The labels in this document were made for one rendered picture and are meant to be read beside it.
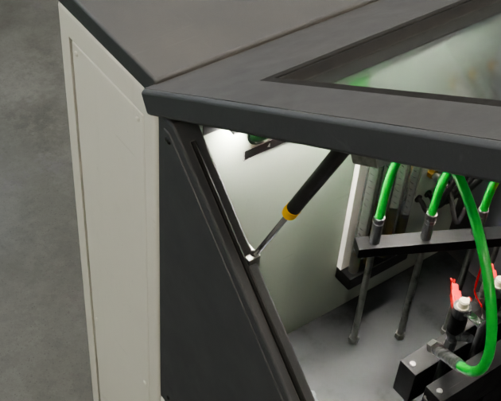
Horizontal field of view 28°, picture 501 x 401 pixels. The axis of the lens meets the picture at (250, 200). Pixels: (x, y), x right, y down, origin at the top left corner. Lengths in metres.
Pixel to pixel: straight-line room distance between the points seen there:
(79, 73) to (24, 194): 1.81
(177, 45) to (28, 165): 2.10
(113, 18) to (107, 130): 0.19
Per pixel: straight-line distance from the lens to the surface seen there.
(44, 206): 3.28
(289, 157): 1.51
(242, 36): 1.39
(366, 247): 1.67
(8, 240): 3.19
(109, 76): 1.44
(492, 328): 1.30
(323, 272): 1.80
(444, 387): 1.67
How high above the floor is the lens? 2.30
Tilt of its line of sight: 44 degrees down
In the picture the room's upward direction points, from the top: 5 degrees clockwise
